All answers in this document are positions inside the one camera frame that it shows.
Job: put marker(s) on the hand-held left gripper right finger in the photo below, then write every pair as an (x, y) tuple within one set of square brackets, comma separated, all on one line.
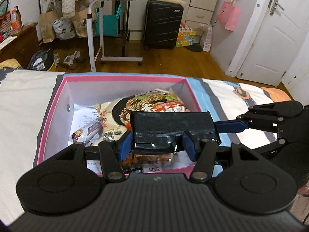
[(189, 147)]

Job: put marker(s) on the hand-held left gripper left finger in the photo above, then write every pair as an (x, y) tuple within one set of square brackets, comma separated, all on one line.
[(125, 147)]

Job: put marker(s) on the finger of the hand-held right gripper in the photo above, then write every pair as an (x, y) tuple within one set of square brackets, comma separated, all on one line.
[(231, 127), (272, 147)]

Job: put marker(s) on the plain black foil packet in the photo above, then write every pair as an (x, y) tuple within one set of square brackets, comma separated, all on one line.
[(169, 125)]

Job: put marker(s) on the white snack bar packet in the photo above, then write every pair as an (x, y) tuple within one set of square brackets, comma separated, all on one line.
[(89, 133)]

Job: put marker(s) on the beige instant noodle bag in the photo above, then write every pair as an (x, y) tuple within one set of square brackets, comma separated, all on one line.
[(149, 101)]

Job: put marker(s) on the pink cardboard box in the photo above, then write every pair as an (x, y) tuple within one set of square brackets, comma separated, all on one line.
[(96, 91)]

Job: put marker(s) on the clear bag of coated peanuts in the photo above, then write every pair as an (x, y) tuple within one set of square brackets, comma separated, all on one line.
[(154, 159)]

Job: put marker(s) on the dark slipper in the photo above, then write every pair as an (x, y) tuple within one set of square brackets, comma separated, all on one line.
[(194, 48)]

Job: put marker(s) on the white door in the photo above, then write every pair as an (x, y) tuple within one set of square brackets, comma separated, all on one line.
[(272, 48)]

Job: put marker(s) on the white plastic bag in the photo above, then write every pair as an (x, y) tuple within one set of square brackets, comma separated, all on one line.
[(207, 41)]

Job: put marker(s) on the colourful cardboard box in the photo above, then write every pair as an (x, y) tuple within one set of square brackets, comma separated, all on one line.
[(185, 40)]

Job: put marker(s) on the grey worn shoe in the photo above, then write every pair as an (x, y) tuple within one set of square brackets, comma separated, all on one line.
[(79, 56)]

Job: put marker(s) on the pair of slippers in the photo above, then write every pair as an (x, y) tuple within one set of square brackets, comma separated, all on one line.
[(67, 62)]

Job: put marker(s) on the pink gift bag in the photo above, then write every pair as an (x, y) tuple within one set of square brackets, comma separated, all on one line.
[(229, 17)]

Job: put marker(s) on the road print bedsheet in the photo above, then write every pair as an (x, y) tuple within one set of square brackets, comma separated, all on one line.
[(21, 101)]

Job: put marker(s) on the black plastic bag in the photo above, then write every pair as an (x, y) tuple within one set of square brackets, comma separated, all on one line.
[(39, 60)]

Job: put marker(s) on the teal shopping bag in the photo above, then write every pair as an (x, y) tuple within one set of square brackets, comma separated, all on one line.
[(108, 25)]

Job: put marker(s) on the black hard suitcase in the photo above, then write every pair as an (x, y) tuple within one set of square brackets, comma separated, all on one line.
[(163, 24)]

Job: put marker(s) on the brown paper bag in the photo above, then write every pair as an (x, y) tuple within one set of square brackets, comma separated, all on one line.
[(80, 24), (47, 29)]

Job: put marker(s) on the grey printed plastic bag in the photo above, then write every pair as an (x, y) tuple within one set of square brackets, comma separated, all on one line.
[(63, 29)]

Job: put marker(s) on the yellow cushion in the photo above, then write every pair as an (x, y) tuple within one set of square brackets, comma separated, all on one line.
[(9, 64)]

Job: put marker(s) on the dark wooden cabinet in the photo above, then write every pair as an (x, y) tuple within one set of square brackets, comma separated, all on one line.
[(21, 43)]

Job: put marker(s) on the orange bottle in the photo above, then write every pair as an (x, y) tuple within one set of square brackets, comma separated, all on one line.
[(16, 21)]

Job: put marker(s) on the red patterned basket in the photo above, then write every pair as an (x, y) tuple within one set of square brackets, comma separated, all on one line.
[(5, 21)]

